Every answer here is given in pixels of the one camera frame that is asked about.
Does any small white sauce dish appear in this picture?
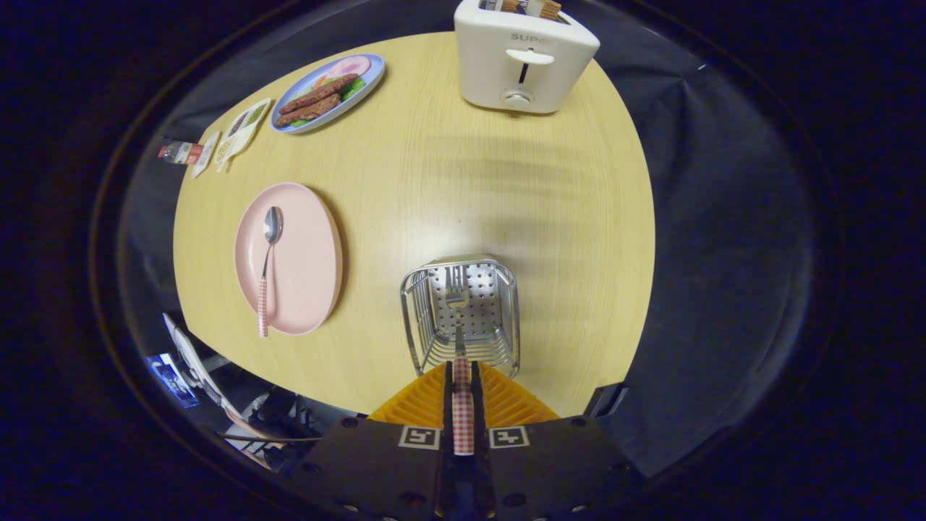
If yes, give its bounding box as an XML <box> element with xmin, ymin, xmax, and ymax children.
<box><xmin>190</xmin><ymin>130</ymin><xmax>221</xmax><ymax>179</ymax></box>

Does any spoon with red checked handle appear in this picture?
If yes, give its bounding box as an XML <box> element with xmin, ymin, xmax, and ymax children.
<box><xmin>257</xmin><ymin>206</ymin><xmax>284</xmax><ymax>339</ymax></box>

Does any perforated metal basket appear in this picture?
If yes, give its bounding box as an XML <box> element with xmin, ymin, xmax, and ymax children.
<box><xmin>399</xmin><ymin>255</ymin><xmax>522</xmax><ymax>381</ymax></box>

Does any white divided condiment tray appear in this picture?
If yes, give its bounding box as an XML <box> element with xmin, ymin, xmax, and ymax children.
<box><xmin>215</xmin><ymin>98</ymin><xmax>272</xmax><ymax>173</ymax></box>

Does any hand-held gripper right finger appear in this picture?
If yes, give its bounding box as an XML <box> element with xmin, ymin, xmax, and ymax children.
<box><xmin>472</xmin><ymin>360</ymin><xmax>637</xmax><ymax>521</ymax></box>

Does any pink plate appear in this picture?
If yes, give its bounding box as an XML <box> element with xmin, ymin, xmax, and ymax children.
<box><xmin>234</xmin><ymin>182</ymin><xmax>344</xmax><ymax>336</ymax></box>

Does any black backdrop cloth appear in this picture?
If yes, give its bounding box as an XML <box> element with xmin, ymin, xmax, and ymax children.
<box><xmin>119</xmin><ymin>0</ymin><xmax>815</xmax><ymax>478</ymax></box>

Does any blue food plate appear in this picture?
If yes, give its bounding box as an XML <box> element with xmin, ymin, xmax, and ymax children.
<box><xmin>270</xmin><ymin>53</ymin><xmax>386</xmax><ymax>135</ymax></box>

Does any pink ham slice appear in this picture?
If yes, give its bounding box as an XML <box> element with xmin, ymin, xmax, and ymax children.
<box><xmin>323</xmin><ymin>56</ymin><xmax>372</xmax><ymax>82</ymax></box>

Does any white toaster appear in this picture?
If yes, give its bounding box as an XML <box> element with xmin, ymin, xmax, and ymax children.
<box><xmin>454</xmin><ymin>0</ymin><xmax>601</xmax><ymax>115</ymax></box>

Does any fork with red checked handle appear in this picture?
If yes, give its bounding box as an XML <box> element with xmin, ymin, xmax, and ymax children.
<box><xmin>445</xmin><ymin>266</ymin><xmax>476</xmax><ymax>457</ymax></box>

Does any small clear bottle red label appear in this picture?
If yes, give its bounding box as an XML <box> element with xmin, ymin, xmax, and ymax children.
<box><xmin>158</xmin><ymin>141</ymin><xmax>205</xmax><ymax>166</ymax></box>

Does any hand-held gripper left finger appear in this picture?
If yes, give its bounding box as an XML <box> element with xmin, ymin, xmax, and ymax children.
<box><xmin>289</xmin><ymin>360</ymin><xmax>455</xmax><ymax>521</ymax></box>

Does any blue lit device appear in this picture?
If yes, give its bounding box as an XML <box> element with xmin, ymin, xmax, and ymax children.
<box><xmin>148</xmin><ymin>355</ymin><xmax>200</xmax><ymax>408</ymax></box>

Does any brown meat strip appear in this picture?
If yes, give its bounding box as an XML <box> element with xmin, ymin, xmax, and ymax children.
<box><xmin>275</xmin><ymin>94</ymin><xmax>342</xmax><ymax>129</ymax></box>
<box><xmin>279</xmin><ymin>73</ymin><xmax>360</xmax><ymax>115</ymax></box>

